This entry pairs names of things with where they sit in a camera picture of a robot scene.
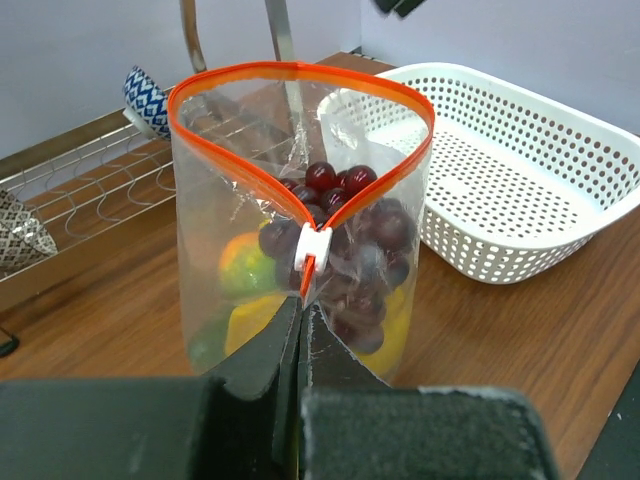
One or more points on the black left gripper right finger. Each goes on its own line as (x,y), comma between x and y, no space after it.
(356,426)

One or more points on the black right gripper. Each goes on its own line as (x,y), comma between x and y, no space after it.
(402,8)

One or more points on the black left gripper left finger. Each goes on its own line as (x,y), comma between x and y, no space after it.
(234,422)

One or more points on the dark green cucumber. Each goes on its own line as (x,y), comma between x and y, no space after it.
(205,349)

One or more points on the yellow banana bunch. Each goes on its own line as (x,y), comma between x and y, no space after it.
(249,319)

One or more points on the red yellow mango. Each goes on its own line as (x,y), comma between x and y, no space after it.
(244,270)

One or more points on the dark red grape bunch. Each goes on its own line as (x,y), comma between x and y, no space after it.
(370,255)

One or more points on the white perforated plastic basket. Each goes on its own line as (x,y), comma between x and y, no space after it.
(516,182)

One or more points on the steel two-tier dish rack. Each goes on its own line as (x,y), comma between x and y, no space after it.
(97,189)

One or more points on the blue white patterned bowl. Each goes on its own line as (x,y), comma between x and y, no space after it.
(146,105)

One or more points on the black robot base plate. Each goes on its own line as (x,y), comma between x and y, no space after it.
(615,454)

